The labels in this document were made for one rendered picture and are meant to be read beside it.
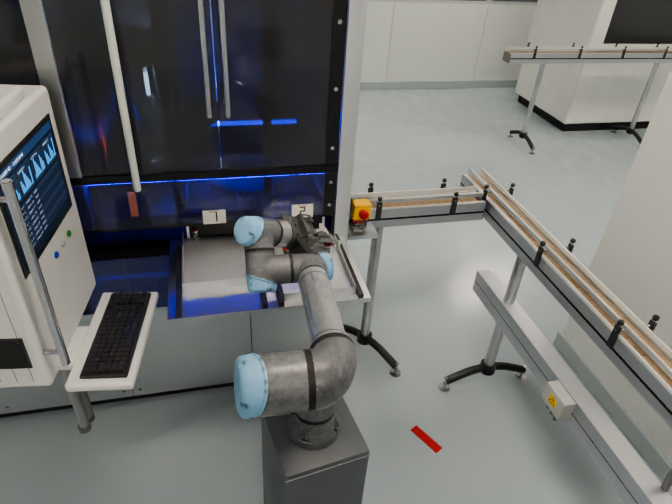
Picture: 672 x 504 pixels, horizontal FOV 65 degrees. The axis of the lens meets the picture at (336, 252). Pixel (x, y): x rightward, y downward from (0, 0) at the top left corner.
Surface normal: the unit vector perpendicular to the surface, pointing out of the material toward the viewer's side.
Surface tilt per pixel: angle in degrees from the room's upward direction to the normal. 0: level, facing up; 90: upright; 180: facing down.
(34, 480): 0
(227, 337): 90
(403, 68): 90
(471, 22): 90
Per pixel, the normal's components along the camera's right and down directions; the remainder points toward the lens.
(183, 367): 0.23, 0.56
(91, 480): 0.06, -0.82
